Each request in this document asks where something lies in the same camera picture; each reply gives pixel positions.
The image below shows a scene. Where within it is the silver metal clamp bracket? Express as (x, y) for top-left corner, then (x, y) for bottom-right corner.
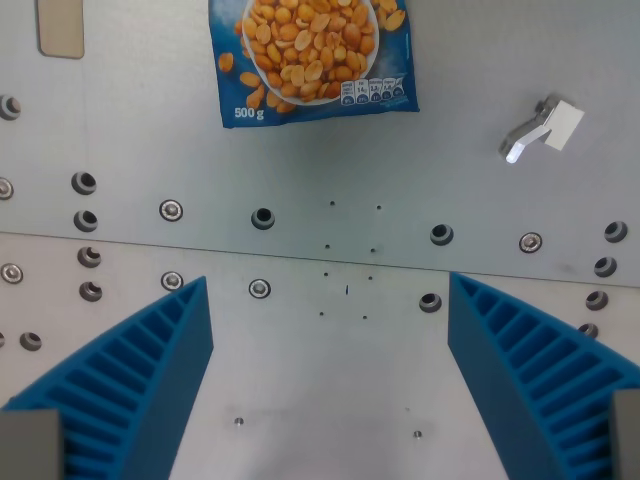
(497, 94), (586, 165)

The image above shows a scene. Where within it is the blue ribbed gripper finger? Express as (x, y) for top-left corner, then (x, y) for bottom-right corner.
(446, 271), (640, 480)
(1, 275), (215, 480)

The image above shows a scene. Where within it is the blue peanut bag 500 g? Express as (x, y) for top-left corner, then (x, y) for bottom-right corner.
(208, 0), (420, 129)

